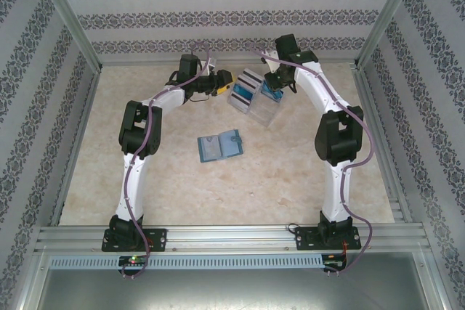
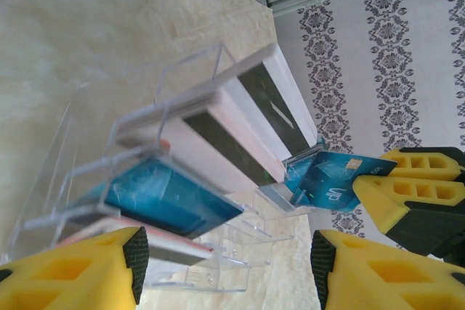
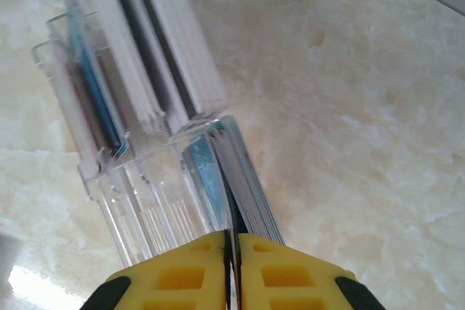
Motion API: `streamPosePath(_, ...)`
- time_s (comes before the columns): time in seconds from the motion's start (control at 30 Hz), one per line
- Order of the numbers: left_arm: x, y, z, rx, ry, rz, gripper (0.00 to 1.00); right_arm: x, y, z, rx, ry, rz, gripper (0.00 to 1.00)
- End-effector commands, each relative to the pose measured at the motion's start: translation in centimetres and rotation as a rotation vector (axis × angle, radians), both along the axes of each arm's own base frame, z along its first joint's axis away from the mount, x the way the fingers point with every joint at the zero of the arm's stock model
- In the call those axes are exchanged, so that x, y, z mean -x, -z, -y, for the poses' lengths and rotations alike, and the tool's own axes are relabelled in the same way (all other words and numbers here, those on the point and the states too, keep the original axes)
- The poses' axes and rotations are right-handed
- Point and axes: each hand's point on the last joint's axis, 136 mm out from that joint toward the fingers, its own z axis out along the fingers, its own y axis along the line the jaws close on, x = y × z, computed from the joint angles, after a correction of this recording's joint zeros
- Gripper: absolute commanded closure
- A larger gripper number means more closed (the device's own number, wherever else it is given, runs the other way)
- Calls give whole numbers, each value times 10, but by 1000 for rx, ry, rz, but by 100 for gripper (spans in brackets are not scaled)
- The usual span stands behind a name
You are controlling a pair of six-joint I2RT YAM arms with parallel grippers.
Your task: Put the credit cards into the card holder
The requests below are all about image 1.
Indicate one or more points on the blue VIP card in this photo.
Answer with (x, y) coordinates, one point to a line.
(279, 96)

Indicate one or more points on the clear acrylic card stand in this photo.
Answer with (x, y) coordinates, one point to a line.
(263, 112)

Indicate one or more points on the teal leather card holder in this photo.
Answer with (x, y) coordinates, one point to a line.
(229, 144)

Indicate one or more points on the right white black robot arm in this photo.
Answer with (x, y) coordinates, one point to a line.
(339, 135)

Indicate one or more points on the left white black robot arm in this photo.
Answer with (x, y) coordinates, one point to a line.
(140, 128)

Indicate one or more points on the light blue plastic card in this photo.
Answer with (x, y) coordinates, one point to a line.
(240, 92)

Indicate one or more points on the silver card with black stripe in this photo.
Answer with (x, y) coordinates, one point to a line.
(239, 102)
(252, 76)
(247, 83)

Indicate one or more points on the small black circuit board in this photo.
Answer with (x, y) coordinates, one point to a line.
(134, 261)
(334, 263)

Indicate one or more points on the grey metal panel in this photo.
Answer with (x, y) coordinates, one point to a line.
(232, 292)

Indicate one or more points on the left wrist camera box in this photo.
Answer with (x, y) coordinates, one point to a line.
(210, 65)

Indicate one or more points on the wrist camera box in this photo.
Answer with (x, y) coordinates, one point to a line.
(210, 65)
(270, 59)

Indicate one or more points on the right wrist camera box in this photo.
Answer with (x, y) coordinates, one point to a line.
(270, 59)

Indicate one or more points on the aluminium side rail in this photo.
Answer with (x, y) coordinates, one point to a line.
(374, 125)
(80, 135)

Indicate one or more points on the aluminium frame post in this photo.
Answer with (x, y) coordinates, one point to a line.
(388, 16)
(65, 12)

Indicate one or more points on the aluminium mounting rail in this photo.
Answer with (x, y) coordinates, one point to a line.
(232, 237)

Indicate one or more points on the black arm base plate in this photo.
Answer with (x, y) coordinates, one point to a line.
(305, 239)
(158, 239)

